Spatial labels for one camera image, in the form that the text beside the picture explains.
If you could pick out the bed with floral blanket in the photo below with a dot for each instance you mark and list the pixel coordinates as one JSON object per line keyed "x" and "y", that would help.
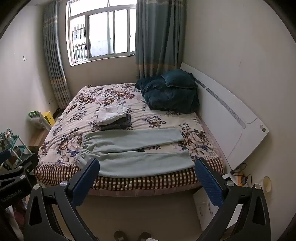
{"x": 92, "y": 97}

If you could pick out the folded dark garments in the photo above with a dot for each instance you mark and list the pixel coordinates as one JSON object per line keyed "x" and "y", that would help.
{"x": 120, "y": 124}

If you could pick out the yellow box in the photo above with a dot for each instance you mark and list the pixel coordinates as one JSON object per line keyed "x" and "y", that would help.
{"x": 49, "y": 118}

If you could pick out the white headboard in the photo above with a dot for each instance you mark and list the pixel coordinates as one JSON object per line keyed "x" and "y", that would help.
{"x": 222, "y": 125}

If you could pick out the dark teal quilt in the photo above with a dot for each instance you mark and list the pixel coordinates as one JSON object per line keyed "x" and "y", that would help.
{"x": 168, "y": 98}

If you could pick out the light green pants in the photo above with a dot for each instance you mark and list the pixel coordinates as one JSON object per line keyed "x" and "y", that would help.
{"x": 138, "y": 162}

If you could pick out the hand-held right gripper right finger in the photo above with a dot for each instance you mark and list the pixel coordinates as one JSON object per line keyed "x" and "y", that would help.
{"x": 208, "y": 183}

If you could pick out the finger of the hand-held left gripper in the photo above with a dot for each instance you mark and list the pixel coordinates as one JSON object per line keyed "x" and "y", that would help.
{"x": 20, "y": 168}

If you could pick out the dark item on windowsill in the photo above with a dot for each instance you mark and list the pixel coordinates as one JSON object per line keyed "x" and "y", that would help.
{"x": 133, "y": 53}

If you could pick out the dark teal pillow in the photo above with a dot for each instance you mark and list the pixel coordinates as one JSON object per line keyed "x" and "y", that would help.
{"x": 179, "y": 77}

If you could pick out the wide blue striped curtain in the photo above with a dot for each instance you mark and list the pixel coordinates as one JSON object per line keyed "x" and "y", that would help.
{"x": 159, "y": 39}

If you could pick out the folded white garment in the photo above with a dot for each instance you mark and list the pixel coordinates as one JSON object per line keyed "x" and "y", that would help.
{"x": 111, "y": 113}

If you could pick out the brown slipper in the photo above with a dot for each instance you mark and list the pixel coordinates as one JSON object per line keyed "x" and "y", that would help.
{"x": 144, "y": 236}
{"x": 119, "y": 236}

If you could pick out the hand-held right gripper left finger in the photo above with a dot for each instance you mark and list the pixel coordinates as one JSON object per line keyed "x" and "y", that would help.
{"x": 89, "y": 176}

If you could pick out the white cardboard box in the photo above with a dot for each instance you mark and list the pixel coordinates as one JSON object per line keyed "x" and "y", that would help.
{"x": 205, "y": 208}

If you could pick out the window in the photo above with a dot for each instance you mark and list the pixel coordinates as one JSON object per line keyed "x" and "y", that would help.
{"x": 101, "y": 32}

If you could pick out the teal storage rack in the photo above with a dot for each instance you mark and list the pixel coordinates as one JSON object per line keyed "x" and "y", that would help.
{"x": 16, "y": 148}

